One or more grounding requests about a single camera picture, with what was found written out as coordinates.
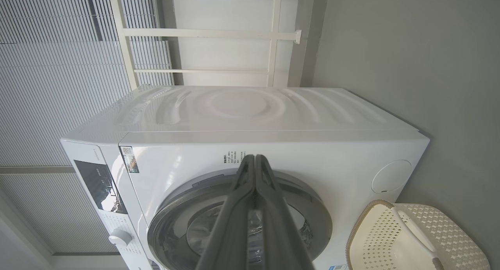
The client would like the dark round glass door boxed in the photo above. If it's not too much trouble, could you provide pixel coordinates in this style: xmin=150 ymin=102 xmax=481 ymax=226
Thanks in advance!
xmin=148 ymin=169 xmax=333 ymax=270

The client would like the black control display panel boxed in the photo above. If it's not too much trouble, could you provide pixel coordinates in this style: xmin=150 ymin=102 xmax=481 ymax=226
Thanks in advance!
xmin=73 ymin=160 xmax=127 ymax=215

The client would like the white round control knob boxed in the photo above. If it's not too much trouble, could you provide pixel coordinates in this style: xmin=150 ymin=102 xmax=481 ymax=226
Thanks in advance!
xmin=109 ymin=229 xmax=132 ymax=247

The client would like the white front-load washing machine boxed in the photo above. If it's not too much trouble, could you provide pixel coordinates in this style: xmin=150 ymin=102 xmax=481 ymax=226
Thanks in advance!
xmin=61 ymin=85 xmax=430 ymax=270

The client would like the colourful rectangular sticker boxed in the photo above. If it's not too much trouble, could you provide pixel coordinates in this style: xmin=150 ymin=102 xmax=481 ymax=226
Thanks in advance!
xmin=120 ymin=146 xmax=139 ymax=173

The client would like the white metal railing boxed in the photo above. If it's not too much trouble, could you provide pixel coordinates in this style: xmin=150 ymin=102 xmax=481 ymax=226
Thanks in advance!
xmin=107 ymin=0 xmax=302 ymax=90

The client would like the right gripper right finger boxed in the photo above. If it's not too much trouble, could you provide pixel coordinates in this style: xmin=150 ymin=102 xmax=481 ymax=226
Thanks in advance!
xmin=254 ymin=154 xmax=317 ymax=270

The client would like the round white filter cover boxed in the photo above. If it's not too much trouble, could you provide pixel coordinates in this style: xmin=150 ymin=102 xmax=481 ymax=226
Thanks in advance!
xmin=371 ymin=160 xmax=412 ymax=193

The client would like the cream perforated laundry basket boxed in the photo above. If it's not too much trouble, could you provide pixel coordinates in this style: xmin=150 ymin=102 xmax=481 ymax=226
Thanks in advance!
xmin=346 ymin=200 xmax=491 ymax=270

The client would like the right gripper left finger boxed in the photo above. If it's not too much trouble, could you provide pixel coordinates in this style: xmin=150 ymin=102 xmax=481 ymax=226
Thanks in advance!
xmin=195 ymin=154 xmax=256 ymax=270

